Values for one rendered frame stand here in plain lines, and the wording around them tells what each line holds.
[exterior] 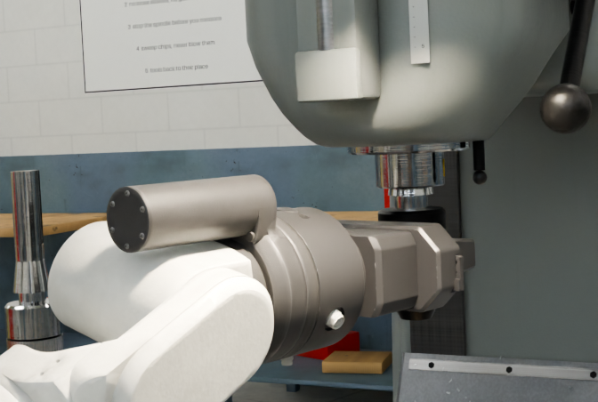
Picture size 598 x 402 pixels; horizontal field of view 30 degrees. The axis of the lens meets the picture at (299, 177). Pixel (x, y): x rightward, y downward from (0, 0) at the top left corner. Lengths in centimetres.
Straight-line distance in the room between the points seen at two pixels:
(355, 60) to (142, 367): 23
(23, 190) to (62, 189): 536
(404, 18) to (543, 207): 49
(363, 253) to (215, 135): 507
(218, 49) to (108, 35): 69
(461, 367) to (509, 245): 14
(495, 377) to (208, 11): 473
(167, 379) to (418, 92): 24
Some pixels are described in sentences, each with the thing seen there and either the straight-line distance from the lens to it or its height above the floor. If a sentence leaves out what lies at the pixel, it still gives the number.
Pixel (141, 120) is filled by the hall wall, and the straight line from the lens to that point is 599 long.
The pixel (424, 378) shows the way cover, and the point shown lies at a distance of 119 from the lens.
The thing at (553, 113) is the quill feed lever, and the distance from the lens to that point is 66.
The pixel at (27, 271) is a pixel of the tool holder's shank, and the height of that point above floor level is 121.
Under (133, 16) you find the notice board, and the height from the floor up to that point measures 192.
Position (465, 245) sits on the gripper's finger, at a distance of 78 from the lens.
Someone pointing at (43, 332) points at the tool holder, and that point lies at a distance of 96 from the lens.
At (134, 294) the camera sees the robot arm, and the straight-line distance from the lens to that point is 58.
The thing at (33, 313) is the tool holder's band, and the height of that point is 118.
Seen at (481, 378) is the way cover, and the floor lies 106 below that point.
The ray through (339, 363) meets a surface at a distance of 486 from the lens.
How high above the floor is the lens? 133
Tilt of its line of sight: 3 degrees down
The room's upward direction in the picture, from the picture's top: 3 degrees counter-clockwise
